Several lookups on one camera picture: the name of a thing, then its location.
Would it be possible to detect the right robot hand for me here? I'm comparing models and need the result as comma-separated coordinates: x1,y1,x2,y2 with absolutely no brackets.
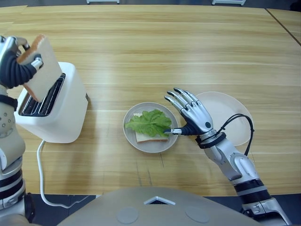
164,87,216,137

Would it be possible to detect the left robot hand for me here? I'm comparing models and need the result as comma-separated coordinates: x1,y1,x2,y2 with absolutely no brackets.
0,35,44,89

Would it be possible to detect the white plate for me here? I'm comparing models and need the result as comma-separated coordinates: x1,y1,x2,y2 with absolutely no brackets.
195,91,253,147

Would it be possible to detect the robot body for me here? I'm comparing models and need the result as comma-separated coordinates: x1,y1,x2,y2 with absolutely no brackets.
56,187,261,226

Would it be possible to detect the bread slice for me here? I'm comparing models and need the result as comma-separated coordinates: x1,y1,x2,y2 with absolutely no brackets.
133,113,170,144
16,34,63,103

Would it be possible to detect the black cable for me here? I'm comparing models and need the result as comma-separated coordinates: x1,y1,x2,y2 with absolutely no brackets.
215,113,255,156

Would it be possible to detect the white cord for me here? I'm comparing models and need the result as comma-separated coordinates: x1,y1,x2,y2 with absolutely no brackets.
37,139,95,209

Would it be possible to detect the green lettuce leaf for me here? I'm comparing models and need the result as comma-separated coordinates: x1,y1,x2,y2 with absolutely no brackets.
124,109,173,138

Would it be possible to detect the cream toaster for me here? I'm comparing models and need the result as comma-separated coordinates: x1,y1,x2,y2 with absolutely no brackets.
13,61,90,144

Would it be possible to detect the grey plate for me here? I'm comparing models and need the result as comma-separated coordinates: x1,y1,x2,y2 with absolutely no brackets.
122,102,180,154

